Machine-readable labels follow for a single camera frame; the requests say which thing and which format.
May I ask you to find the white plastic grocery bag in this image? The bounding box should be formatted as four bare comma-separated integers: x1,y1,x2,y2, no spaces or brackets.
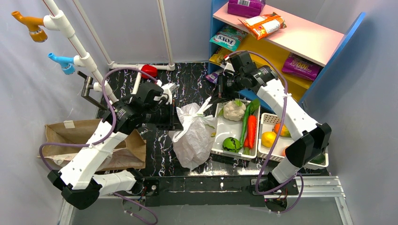
169,97,217,170

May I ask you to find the orange snack bag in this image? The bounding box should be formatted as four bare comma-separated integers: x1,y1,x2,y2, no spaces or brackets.
239,12,286,40

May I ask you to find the purple snack bag top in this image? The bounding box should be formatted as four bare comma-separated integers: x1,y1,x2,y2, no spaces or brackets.
227,0,266,18

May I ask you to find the purple snack bag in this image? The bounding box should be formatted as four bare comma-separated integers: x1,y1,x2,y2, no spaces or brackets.
282,53,322,81
227,0,266,18
205,70,222,84

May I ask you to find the brown paper bag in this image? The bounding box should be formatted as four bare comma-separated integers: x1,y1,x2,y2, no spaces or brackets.
42,119,146,171

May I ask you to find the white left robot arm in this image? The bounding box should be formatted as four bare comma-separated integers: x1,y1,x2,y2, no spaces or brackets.
47,82,183,210

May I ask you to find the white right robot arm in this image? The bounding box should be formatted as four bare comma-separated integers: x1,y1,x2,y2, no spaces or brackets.
211,51,331,185

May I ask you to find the purple snack bag bottom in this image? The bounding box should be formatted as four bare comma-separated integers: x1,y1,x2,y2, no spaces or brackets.
205,70,222,84

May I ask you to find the green Fox's candy bag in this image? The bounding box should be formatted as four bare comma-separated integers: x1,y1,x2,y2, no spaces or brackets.
209,24,247,52

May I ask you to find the purple snack bag right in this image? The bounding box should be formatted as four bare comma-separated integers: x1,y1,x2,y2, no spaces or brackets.
282,53,322,81

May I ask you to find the yellow snack packet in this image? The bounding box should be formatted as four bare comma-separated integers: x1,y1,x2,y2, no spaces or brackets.
209,47,232,66

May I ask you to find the white cauliflower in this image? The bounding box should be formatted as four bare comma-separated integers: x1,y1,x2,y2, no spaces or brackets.
222,100,246,121

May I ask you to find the green chili pepper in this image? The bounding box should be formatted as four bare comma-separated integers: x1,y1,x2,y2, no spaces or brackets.
240,99,260,148

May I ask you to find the red pepper toy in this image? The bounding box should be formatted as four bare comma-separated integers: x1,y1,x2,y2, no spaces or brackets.
140,64,158,79

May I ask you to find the white vegetable basket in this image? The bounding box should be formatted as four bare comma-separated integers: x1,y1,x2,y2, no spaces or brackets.
211,102,260,161

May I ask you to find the white fruit basket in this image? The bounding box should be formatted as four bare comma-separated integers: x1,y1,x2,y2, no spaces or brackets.
257,113,329,170

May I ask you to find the green watermelon toy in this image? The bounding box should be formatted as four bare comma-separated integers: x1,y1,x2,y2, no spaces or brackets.
222,137,241,153

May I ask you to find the orange carrot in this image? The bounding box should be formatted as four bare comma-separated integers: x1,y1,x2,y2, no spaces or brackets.
244,115,257,150

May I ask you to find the dark metal hook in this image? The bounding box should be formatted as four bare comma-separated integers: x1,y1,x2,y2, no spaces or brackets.
77,71,107,110

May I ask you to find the yellow lemon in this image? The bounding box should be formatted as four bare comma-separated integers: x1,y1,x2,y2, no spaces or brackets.
261,131,276,148

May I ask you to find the red green mango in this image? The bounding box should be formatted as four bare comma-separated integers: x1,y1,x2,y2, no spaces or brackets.
273,123,291,137

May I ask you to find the colourful wooden shelf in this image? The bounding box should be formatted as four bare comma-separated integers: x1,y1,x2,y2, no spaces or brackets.
208,0,367,108

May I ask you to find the blue pipe hook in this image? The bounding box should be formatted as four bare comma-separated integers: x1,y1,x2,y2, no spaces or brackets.
48,52,75,75

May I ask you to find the green avocado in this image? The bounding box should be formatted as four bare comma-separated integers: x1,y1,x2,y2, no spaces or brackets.
310,154,326,165

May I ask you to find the white pvc pipe rack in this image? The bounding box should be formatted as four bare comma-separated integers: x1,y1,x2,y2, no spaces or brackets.
42,0,176,103

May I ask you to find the orange pipe hook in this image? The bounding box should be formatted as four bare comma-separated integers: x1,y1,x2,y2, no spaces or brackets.
11,11,48,43

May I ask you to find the aluminium base frame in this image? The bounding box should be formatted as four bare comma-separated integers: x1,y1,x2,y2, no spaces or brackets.
58,175,353,225

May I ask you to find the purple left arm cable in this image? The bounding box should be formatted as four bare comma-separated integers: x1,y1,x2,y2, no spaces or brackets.
38,67,159,225

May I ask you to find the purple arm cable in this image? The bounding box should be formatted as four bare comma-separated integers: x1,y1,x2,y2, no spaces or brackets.
223,50,305,214
38,67,159,225

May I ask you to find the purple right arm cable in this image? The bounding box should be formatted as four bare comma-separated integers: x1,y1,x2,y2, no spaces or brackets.
223,50,305,214

